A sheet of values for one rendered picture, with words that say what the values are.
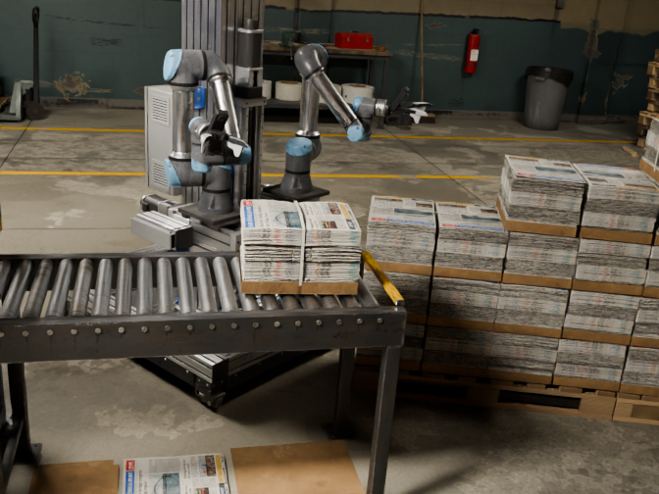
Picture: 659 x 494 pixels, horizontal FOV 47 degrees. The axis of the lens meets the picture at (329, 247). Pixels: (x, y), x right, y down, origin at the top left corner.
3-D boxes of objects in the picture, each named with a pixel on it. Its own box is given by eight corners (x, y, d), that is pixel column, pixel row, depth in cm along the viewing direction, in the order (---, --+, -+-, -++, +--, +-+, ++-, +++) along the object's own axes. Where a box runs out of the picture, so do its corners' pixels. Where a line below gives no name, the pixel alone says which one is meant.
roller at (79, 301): (94, 270, 262) (94, 257, 261) (84, 332, 220) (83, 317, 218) (79, 271, 261) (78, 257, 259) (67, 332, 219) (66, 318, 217)
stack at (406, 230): (355, 352, 377) (371, 193, 348) (591, 376, 370) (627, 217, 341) (351, 392, 340) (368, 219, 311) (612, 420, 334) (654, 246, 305)
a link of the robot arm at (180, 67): (205, 190, 302) (207, 51, 283) (168, 192, 296) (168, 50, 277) (198, 181, 313) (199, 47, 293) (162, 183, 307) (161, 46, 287)
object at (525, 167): (504, 156, 336) (504, 154, 336) (569, 162, 334) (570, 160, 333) (514, 176, 302) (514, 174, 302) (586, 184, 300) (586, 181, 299)
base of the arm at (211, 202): (189, 208, 312) (189, 184, 309) (217, 201, 323) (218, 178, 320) (214, 217, 304) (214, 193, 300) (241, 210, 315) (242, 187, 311)
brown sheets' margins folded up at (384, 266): (359, 326, 371) (368, 229, 354) (597, 351, 365) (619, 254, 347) (354, 365, 336) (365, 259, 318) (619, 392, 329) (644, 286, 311)
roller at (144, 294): (152, 269, 267) (152, 256, 265) (153, 329, 224) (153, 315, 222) (137, 269, 266) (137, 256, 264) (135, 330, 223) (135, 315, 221)
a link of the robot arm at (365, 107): (354, 113, 349) (356, 94, 346) (378, 116, 346) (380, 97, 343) (350, 116, 341) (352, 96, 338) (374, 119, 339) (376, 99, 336)
